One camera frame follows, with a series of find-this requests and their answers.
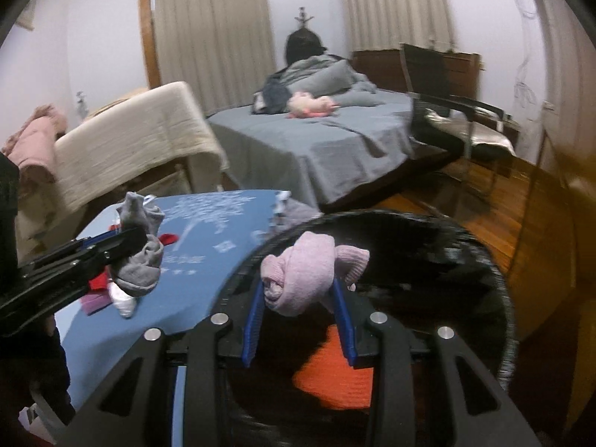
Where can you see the bed with grey sheet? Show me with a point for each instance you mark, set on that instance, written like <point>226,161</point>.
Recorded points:
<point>316,149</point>

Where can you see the orange cloth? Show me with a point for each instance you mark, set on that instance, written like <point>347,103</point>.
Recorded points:
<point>326,377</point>

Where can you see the wooden window frame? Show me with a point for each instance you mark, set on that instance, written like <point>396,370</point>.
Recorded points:
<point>148,42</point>

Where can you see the red cloth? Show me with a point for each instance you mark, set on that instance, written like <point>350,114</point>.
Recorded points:
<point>170,238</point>

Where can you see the wooden headboard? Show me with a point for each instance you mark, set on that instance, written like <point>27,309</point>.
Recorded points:
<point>461,72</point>

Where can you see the black bin with liner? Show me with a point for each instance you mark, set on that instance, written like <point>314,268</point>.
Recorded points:
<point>419,260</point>

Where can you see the light blue printed table mat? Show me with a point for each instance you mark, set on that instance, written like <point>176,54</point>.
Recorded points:
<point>200,260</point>

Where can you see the black clothes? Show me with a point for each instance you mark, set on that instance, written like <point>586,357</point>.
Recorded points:
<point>302,46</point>

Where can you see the pink jacket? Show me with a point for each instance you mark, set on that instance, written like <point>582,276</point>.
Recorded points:
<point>32,149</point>

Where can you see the black armchair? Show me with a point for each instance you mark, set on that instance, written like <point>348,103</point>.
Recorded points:
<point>423,70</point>

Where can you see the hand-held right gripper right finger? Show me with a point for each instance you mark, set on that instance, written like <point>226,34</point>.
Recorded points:
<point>347,335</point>

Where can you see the grey sock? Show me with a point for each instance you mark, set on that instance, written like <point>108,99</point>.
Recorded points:
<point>142,265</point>

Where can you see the beige curtain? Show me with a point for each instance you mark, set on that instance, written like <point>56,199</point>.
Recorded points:
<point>396,7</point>
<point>214,42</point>

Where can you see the wooden coat rack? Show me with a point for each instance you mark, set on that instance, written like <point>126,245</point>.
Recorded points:
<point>303,17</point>

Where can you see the shiny beige seat cushion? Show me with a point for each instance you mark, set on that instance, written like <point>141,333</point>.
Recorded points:
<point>470,130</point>

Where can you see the pink plush toy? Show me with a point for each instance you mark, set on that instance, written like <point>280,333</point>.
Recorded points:
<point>309,105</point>

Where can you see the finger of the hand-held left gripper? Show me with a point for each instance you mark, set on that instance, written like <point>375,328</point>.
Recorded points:
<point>60,284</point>
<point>100,244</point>

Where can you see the dark blue clothes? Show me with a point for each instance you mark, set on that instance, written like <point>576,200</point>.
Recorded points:
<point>272,98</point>

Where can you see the pink sock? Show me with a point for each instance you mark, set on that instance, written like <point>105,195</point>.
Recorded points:
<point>302,270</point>

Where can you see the white sock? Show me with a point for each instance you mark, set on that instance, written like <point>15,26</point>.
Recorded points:
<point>122,302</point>

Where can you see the wooden door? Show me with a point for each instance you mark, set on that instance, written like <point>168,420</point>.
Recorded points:
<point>572,195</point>

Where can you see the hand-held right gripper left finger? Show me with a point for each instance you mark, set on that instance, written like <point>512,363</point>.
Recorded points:
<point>251,330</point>

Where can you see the grey cloth with white trim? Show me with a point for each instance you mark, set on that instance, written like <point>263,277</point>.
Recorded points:
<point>298,212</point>

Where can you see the purple cloth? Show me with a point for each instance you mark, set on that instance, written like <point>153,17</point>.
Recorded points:
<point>95,302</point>

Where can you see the beige blanket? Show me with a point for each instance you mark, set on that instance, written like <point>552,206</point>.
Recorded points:
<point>130,135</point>

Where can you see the person's left forearm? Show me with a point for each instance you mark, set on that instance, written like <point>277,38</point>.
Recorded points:
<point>32,372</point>

